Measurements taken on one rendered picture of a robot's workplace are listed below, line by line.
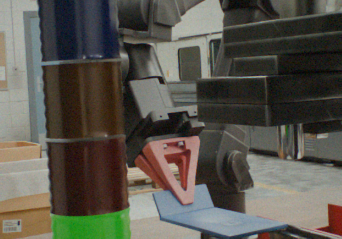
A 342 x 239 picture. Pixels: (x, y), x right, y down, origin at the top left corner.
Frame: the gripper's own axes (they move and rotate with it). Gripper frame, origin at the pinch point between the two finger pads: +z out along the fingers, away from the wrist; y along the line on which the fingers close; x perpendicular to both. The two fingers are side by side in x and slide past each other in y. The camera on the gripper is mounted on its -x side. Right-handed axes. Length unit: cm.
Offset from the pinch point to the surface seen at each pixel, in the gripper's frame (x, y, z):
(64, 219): -30, 39, 13
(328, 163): 498, -518, -181
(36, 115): 340, -906, -481
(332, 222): 23.5, -5.3, 5.3
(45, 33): -30, 43, 6
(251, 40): -6.3, 28.8, -2.4
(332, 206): 23.5, -4.2, 3.6
